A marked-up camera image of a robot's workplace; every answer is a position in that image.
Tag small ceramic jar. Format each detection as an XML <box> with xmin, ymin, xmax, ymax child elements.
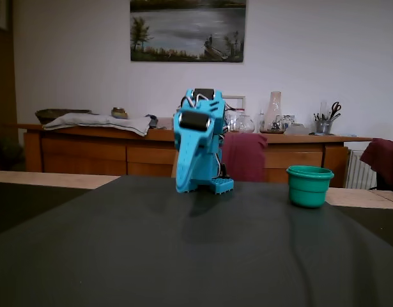
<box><xmin>111</xmin><ymin>106</ymin><xmax>129</xmax><ymax>120</ymax></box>

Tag folded grey cloth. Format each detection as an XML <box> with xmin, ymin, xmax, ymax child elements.
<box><xmin>42</xmin><ymin>112</ymin><xmax>152</xmax><ymax>138</ymax></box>

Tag dark shallow bowl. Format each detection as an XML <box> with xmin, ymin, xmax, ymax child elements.
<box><xmin>35</xmin><ymin>109</ymin><xmax>92</xmax><ymax>125</ymax></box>

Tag round glass vase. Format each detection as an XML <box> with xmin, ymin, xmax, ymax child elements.
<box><xmin>235</xmin><ymin>114</ymin><xmax>256</xmax><ymax>134</ymax></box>

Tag green plastic cup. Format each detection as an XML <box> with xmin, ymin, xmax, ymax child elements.
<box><xmin>286</xmin><ymin>164</ymin><xmax>335</xmax><ymax>209</ymax></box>

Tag black handled scissors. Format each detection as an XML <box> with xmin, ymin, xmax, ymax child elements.
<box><xmin>328</xmin><ymin>101</ymin><xmax>343</xmax><ymax>122</ymax></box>

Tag white picture frame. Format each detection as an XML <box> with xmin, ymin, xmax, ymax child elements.
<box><xmin>222</xmin><ymin>95</ymin><xmax>247</xmax><ymax>112</ymax></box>

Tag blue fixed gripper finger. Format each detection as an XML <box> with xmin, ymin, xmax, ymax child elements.
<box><xmin>174</xmin><ymin>130</ymin><xmax>210</xmax><ymax>194</ymax></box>

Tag metal pencil holder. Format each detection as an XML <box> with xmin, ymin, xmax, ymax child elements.
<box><xmin>315</xmin><ymin>119</ymin><xmax>334</xmax><ymax>136</ymax></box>

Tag lake landscape painting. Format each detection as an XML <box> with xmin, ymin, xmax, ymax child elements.
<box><xmin>129</xmin><ymin>0</ymin><xmax>248</xmax><ymax>63</ymax></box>

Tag tall pink glass vase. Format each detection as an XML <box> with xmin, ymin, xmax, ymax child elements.
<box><xmin>259</xmin><ymin>91</ymin><xmax>286</xmax><ymax>134</ymax></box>

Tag white radiator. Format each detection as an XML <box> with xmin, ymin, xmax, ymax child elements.
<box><xmin>345</xmin><ymin>149</ymin><xmax>378</xmax><ymax>190</ymax></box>

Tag short wrist servo wire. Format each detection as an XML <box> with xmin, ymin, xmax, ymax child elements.
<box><xmin>187</xmin><ymin>93</ymin><xmax>213</xmax><ymax>106</ymax></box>

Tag blue gripper body with servo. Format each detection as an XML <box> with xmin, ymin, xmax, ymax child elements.
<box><xmin>173</xmin><ymin>107</ymin><xmax>224</xmax><ymax>151</ymax></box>

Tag dark grey mat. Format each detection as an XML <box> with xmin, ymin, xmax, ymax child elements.
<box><xmin>0</xmin><ymin>175</ymin><xmax>393</xmax><ymax>307</ymax></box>

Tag wooden sideboard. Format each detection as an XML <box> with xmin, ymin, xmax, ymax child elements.
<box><xmin>17</xmin><ymin>123</ymin><xmax>373</xmax><ymax>189</ymax></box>

